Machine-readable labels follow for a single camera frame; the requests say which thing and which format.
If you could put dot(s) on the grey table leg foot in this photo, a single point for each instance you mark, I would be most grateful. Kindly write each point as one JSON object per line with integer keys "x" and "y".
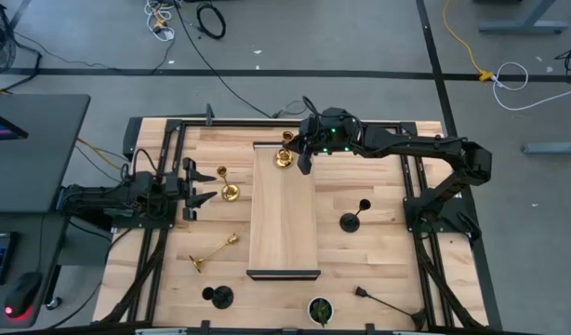
{"x": 522, "y": 25}

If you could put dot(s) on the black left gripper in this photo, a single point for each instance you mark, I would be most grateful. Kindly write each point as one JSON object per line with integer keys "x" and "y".
{"x": 189, "y": 211}

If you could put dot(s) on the small plant in white pot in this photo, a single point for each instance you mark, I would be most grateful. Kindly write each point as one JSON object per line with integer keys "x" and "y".
{"x": 321, "y": 311}

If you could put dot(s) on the gold candle stick holder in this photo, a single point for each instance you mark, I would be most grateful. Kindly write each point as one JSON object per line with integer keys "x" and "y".
{"x": 214, "y": 252}
{"x": 283, "y": 159}
{"x": 230, "y": 192}

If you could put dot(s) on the desk caster wheel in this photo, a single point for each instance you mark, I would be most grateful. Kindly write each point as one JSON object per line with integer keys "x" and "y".
{"x": 53, "y": 303}

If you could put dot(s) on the black aluminium table frame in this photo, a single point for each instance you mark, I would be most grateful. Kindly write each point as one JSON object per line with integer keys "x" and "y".
{"x": 220, "y": 123}

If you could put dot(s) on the computer screen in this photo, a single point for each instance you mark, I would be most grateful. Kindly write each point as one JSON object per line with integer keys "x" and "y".
{"x": 2, "y": 126}

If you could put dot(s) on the black floor tape strip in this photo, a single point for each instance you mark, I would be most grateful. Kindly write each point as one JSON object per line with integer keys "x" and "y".
{"x": 267, "y": 73}
{"x": 436, "y": 70}

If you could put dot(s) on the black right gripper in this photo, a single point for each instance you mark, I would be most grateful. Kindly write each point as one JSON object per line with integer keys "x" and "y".
{"x": 334, "y": 130}

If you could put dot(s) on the black desk panel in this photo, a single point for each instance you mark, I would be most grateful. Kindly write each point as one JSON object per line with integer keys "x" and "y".
{"x": 34, "y": 158}

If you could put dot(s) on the grey floor bar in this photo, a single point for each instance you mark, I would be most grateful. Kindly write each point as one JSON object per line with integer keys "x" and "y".
{"x": 553, "y": 148}

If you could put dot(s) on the black candle stick holder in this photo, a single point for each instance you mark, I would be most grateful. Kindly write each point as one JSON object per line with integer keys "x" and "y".
{"x": 223, "y": 298}
{"x": 358, "y": 291}
{"x": 349, "y": 222}

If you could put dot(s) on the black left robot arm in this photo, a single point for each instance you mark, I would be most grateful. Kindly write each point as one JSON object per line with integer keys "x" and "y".
{"x": 127, "y": 200}

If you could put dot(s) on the dark grey desk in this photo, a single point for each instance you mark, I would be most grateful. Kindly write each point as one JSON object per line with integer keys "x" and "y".
{"x": 34, "y": 242}

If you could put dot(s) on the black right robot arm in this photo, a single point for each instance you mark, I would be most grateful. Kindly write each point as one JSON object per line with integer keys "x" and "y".
{"x": 406, "y": 139}

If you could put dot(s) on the black computer mouse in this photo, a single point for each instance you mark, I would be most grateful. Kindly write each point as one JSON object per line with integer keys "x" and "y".
{"x": 21, "y": 295}

